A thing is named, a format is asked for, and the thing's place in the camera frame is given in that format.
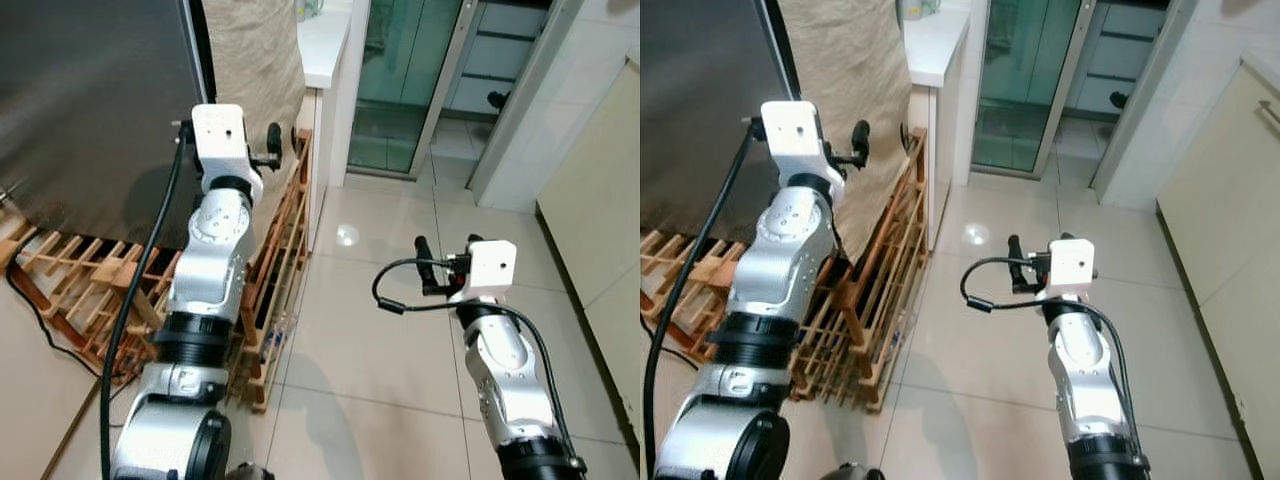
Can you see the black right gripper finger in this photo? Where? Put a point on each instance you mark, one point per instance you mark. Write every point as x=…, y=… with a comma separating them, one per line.
x=1018, y=262
x=427, y=262

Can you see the green glass sliding door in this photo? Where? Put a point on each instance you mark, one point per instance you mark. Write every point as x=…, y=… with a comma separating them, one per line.
x=1025, y=70
x=400, y=70

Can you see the wooden wine rack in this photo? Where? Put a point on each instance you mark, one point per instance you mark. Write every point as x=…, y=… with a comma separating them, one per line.
x=890, y=290
x=60, y=268

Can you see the cream cabinet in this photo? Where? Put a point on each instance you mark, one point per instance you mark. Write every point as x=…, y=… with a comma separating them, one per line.
x=600, y=220
x=1230, y=220

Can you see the clear glass jar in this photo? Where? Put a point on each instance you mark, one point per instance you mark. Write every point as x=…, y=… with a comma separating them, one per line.
x=311, y=8
x=918, y=9

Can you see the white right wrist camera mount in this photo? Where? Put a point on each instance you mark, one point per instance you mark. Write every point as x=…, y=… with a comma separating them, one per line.
x=1072, y=262
x=492, y=265

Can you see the narrow white side counter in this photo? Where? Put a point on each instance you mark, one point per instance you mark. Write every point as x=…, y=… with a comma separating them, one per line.
x=322, y=50
x=935, y=50

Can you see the beige hanging cloth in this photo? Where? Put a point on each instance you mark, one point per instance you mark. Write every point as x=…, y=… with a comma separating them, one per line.
x=850, y=60
x=250, y=60

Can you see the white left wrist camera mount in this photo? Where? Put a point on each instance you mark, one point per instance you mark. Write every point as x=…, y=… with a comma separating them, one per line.
x=220, y=135
x=795, y=130

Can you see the black door knob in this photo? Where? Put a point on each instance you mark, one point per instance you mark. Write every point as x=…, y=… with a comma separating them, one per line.
x=1119, y=99
x=497, y=100

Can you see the aluminium door frame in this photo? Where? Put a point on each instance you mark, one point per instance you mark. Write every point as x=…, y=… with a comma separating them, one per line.
x=1140, y=120
x=520, y=120

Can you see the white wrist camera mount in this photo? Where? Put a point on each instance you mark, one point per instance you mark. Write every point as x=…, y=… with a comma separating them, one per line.
x=220, y=135
x=795, y=130
x=1072, y=262
x=492, y=265

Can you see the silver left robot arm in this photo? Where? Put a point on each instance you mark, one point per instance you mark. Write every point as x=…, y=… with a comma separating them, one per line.
x=215, y=260
x=790, y=260

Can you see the robot left leg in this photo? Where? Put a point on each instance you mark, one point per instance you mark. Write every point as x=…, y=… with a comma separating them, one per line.
x=250, y=472
x=858, y=472

